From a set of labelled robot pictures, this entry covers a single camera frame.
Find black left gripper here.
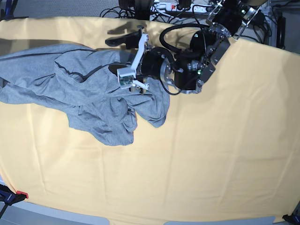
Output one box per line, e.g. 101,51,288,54
105,31,174,94

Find grey t-shirt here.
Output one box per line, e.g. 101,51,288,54
0,44,170,146

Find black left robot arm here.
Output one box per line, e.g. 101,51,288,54
106,0,263,94

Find white power strip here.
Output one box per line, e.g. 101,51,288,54
151,2,212,14

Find yellow table cloth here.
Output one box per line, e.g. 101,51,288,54
0,16,300,225

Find blue red clamp left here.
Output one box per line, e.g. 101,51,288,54
0,185,29,206

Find blue clamp right corner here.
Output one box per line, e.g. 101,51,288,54
282,204,300,225

